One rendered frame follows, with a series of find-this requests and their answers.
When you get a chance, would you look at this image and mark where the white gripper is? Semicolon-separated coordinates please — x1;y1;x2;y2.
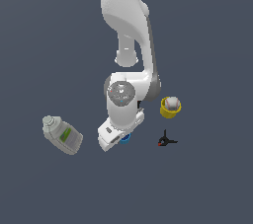
97;109;146;152

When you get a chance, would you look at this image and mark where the blue round object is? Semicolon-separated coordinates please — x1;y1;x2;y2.
119;132;132;145

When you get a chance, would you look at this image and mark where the grey bottle with green label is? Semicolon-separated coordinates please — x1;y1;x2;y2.
42;114;84;156

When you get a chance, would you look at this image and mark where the black spring clamp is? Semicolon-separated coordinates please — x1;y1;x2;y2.
157;129;179;148

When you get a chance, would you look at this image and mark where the yellow cup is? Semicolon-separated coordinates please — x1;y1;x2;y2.
159;97;182;119

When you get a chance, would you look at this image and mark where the white baseball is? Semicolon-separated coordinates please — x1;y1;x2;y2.
164;96;182;112

